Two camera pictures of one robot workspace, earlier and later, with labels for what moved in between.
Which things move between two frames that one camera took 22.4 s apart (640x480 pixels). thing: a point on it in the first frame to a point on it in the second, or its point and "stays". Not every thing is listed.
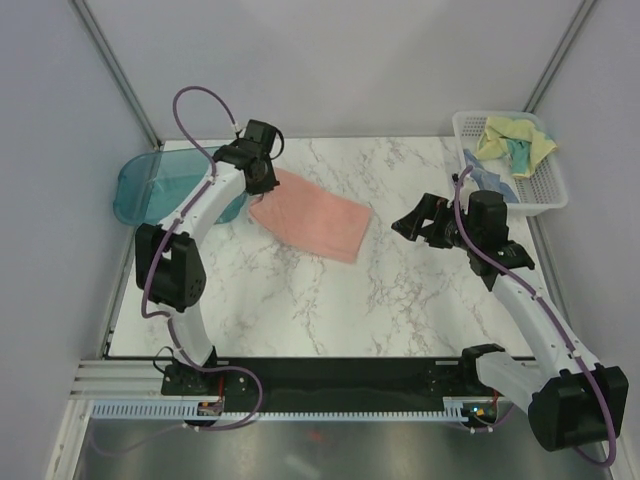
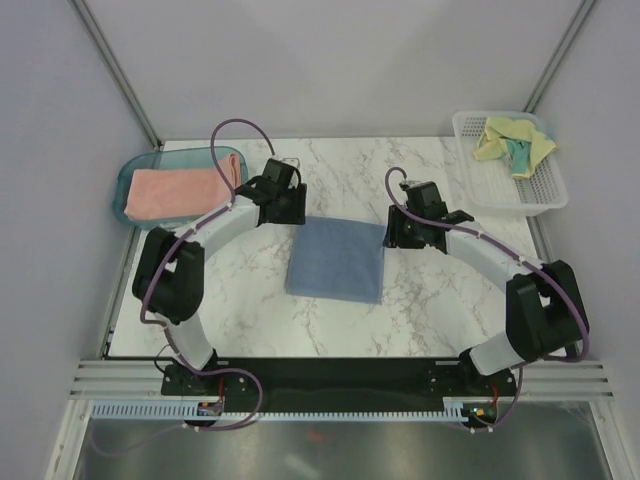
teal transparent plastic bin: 151,185 stays
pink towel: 311,217 to 170,192
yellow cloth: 494,145 stays
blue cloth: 489,181 to 337,259
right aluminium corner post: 554,60 stays
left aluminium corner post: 87,18 stays
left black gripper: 267,185 to 296,214
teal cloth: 520,151 stays
